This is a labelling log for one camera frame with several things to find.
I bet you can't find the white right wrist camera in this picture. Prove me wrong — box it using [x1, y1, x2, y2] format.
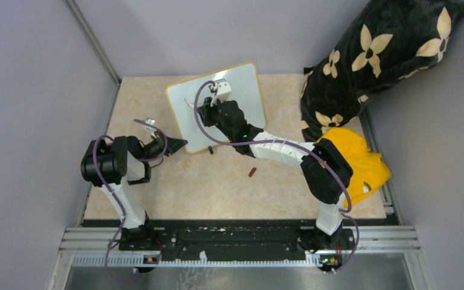
[209, 79, 231, 106]

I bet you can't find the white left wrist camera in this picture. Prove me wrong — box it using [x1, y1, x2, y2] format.
[144, 118, 155, 129]

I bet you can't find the yellow framed whiteboard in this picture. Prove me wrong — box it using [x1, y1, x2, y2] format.
[166, 62, 266, 153]

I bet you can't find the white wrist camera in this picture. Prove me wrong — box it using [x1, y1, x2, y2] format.
[144, 118, 155, 129]
[209, 79, 231, 106]

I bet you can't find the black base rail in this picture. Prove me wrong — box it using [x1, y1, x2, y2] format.
[80, 218, 357, 263]

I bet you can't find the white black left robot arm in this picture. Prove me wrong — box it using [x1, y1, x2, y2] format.
[80, 136, 188, 250]

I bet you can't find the black floral pillow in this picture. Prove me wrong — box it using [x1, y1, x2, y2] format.
[300, 1, 464, 141]

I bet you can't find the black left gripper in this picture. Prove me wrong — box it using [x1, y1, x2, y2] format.
[141, 130, 188, 163]

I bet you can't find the red marker cap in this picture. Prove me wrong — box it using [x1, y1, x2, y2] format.
[248, 167, 257, 177]

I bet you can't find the yellow cloth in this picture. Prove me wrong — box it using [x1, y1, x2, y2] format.
[320, 127, 392, 205]

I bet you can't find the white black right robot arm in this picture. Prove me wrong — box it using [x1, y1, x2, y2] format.
[194, 97, 353, 249]

